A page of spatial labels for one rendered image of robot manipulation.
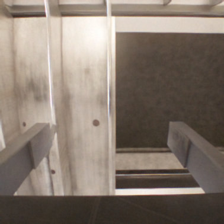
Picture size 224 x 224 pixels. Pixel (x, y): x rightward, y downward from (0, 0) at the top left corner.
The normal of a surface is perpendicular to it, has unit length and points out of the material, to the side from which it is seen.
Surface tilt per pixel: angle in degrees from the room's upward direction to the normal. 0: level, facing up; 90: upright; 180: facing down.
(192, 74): 6
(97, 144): 1
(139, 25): 0
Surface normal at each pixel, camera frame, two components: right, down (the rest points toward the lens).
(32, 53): 0.00, 0.07
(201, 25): 0.01, 0.29
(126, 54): 0.01, 0.66
